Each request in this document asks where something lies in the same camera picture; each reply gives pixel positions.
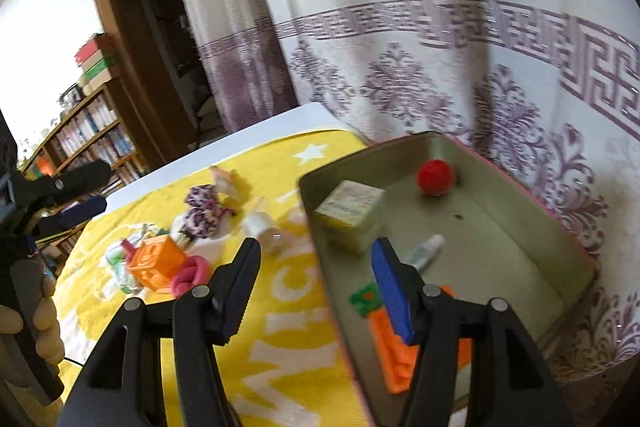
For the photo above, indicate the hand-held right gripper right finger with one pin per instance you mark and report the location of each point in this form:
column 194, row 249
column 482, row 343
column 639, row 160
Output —
column 392, row 287

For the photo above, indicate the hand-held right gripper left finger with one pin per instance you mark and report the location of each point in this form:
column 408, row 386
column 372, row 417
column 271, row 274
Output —
column 239, row 297

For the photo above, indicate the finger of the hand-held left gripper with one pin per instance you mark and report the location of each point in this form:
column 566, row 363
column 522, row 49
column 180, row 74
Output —
column 80, row 177
column 75, row 213

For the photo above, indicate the orange toy cube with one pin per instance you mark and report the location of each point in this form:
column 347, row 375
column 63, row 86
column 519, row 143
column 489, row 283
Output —
column 152, row 264

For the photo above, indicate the pink tin container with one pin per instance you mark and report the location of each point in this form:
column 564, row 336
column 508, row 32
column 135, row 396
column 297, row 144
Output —
column 500, row 232

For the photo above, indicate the person's left hand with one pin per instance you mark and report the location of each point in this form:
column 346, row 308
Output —
column 47, row 327

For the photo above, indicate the green plastic toy piece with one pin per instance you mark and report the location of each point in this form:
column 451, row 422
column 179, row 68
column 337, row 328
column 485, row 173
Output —
column 365, row 299

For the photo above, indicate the yellow towel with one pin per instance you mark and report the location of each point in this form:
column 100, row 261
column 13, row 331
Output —
column 280, row 317

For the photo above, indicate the small white tube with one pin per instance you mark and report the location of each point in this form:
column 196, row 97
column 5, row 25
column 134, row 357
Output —
column 422, row 252

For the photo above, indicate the wooden bookshelf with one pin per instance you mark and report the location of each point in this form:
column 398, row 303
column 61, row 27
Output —
column 95, row 127

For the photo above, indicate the clear plastic packet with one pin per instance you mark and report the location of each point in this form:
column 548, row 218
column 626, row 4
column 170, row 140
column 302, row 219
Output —
column 119, row 264

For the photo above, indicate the flat orange plastic toy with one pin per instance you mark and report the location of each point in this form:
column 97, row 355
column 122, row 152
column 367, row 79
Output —
column 390, row 357

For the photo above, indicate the pale yellow paper box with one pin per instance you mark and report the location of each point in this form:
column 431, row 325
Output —
column 350, row 212

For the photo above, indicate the beige box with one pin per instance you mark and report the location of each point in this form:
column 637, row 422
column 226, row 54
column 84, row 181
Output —
column 102, row 83

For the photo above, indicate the green box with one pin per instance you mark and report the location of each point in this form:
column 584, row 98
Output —
column 100, row 68

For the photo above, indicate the small pink white packet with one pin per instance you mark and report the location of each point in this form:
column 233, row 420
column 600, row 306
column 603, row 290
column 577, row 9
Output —
column 227, row 179

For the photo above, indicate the red ball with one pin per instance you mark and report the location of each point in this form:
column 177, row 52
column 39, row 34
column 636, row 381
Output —
column 436, row 177

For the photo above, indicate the purple sheer curtain panel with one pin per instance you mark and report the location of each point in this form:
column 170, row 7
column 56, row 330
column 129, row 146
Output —
column 225, row 32

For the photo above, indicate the white purple patterned curtain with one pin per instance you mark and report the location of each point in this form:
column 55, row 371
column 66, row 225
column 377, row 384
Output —
column 425, row 57

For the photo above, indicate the wooden door frame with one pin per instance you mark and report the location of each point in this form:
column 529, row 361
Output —
column 100, row 7

